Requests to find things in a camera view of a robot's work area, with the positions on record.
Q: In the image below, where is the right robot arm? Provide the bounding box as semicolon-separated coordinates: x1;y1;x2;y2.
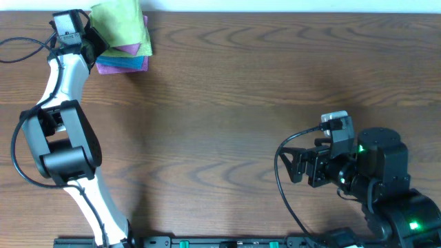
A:
274;127;440;247

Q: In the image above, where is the folded purple bottom cloth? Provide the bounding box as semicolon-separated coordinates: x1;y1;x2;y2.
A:
96;56;149;74

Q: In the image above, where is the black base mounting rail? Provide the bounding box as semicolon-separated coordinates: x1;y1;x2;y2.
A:
53;235;366;248

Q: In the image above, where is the light green cloth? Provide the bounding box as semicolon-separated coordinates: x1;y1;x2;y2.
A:
90;0;145;47

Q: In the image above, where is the folded purple top cloth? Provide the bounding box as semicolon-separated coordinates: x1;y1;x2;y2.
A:
115;16;152;56

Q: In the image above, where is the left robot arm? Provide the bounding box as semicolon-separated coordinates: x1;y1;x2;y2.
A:
19;9;136;247

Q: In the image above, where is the folded green stacked cloth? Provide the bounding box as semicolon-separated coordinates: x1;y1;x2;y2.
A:
103;28;152;58

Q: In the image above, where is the folded blue stacked cloth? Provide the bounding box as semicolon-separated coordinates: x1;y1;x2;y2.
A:
96;56;145;70

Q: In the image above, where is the left black camera cable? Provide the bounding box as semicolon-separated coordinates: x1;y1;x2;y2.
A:
0;37;108;248

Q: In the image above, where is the folded purple cloth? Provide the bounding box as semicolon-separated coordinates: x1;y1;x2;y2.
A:
96;56;149;74
115;16;152;56

